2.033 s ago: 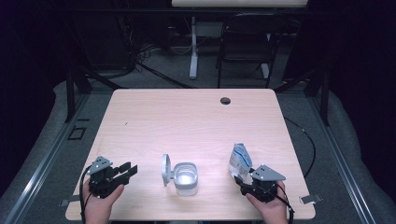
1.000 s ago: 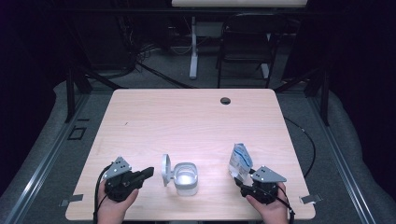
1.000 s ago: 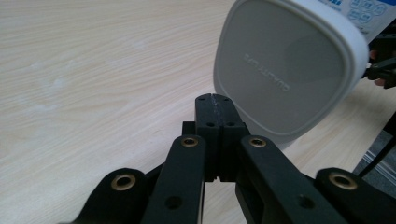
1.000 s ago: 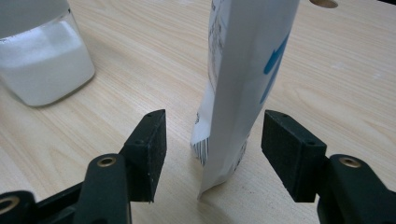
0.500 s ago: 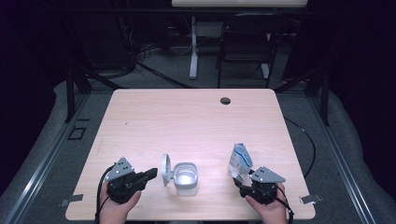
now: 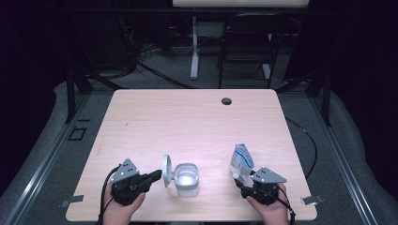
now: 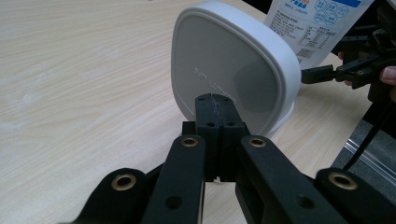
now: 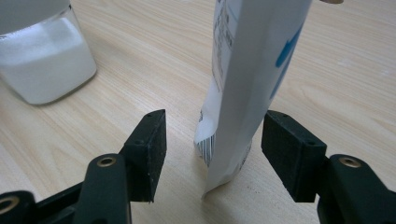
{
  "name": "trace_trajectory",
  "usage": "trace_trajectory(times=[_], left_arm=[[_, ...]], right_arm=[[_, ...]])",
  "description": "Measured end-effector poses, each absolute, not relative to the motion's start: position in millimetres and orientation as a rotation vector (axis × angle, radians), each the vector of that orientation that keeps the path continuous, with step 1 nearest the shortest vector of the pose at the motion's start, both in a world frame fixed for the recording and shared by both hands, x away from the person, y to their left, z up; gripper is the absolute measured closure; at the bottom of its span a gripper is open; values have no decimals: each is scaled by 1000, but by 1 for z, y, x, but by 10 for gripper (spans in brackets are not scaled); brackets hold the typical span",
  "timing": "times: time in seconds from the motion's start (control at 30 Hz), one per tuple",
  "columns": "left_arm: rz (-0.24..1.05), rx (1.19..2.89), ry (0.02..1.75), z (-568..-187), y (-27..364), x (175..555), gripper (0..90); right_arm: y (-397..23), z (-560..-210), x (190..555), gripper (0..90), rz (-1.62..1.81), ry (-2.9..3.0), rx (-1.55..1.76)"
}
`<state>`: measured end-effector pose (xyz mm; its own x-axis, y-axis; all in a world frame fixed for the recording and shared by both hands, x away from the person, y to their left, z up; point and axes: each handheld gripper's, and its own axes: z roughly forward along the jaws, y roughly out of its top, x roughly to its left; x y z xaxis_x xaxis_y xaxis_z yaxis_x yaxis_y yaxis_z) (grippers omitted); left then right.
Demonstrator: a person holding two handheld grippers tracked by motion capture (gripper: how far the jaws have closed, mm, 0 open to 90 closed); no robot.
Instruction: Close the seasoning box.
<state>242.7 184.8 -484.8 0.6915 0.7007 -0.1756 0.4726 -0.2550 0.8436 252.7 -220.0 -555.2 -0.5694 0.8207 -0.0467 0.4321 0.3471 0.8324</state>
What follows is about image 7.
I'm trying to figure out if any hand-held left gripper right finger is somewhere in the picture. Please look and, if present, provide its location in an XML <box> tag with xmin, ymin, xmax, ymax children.
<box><xmin>211</xmin><ymin>92</ymin><xmax>250</xmax><ymax>183</ymax></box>

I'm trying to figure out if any silver floor rail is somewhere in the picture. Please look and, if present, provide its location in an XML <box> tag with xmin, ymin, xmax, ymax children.
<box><xmin>344</xmin><ymin>138</ymin><xmax>396</xmax><ymax>188</ymax></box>

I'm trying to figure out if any right hand-held gripper cable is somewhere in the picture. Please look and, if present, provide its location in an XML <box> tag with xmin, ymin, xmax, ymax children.
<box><xmin>342</xmin><ymin>99</ymin><xmax>396</xmax><ymax>172</ymax></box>

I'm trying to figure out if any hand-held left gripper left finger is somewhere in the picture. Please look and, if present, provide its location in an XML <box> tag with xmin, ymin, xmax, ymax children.
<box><xmin>181</xmin><ymin>92</ymin><xmax>223</xmax><ymax>183</ymax></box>

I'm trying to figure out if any white and blue pouch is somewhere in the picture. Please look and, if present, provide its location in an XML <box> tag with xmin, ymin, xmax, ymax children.
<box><xmin>264</xmin><ymin>0</ymin><xmax>375</xmax><ymax>71</ymax></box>

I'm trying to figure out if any clear jug with white lid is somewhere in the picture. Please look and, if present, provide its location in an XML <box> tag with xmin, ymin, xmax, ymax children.
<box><xmin>170</xmin><ymin>0</ymin><xmax>303</xmax><ymax>139</ymax></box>

